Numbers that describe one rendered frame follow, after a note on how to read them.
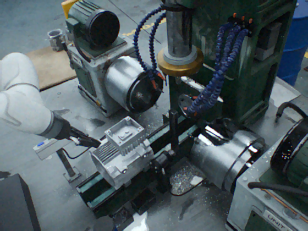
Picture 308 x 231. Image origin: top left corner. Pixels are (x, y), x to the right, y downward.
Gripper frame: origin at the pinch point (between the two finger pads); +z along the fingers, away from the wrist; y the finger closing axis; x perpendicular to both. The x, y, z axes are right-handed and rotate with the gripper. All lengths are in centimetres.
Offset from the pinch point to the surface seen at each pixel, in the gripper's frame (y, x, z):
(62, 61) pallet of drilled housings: 213, -6, 115
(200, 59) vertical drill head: -13, -50, 4
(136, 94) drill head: 14.2, -25.5, 19.6
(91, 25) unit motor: 44, -38, -2
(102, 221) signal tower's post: -34.7, 8.4, -16.7
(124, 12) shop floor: 281, -116, 196
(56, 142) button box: 15.4, 11.4, -1.0
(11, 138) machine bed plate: 63, 38, 15
